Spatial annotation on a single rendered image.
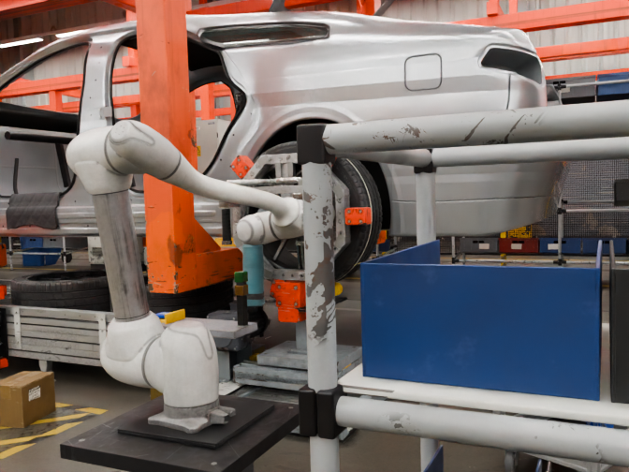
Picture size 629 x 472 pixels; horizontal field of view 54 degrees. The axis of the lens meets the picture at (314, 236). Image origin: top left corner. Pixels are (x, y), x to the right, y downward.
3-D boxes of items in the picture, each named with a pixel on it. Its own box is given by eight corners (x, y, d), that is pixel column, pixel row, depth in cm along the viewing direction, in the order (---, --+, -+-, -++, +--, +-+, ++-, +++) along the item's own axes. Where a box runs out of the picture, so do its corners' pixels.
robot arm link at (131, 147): (186, 140, 173) (151, 144, 180) (141, 105, 158) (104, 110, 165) (173, 183, 168) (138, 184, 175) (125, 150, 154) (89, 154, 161)
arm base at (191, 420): (204, 436, 163) (203, 416, 162) (145, 423, 175) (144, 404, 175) (248, 416, 178) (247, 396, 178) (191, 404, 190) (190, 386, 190)
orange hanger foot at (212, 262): (255, 274, 338) (253, 211, 335) (197, 288, 290) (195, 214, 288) (228, 273, 345) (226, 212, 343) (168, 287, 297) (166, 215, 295)
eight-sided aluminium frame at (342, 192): (352, 280, 262) (349, 150, 258) (346, 282, 256) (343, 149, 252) (241, 276, 285) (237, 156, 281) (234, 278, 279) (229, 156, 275)
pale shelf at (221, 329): (257, 330, 244) (257, 321, 244) (234, 339, 229) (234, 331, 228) (169, 323, 262) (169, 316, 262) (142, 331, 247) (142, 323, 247)
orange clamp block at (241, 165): (259, 169, 278) (246, 154, 280) (250, 168, 271) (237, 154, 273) (250, 180, 281) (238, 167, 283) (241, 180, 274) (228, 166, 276)
